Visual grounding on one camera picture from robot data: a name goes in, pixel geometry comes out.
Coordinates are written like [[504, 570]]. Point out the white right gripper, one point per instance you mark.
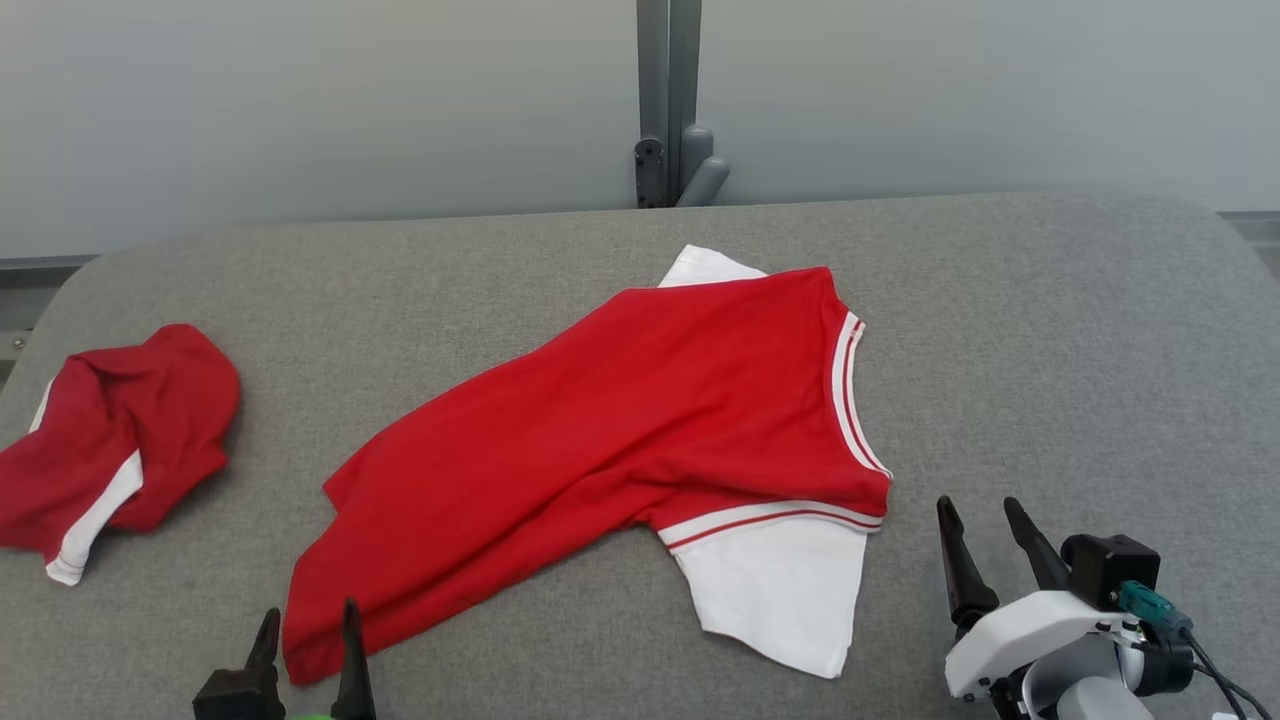
[[1020, 630]]

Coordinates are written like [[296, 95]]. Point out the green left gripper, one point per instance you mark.
[[310, 715]]

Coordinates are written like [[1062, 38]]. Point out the red shorts with white stripe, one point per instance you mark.
[[150, 400]]

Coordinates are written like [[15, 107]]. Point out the red white t-shirt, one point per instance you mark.
[[650, 400]]

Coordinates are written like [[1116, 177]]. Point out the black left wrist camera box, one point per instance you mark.
[[235, 695]]

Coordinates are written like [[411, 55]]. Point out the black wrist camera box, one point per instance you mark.
[[235, 695], [1105, 570]]

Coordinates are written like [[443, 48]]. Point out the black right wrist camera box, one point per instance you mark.
[[1105, 570]]

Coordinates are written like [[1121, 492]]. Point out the teal right camera connector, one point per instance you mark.
[[1150, 603]]

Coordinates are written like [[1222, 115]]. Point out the grey metal post with bracket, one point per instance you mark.
[[668, 100]]

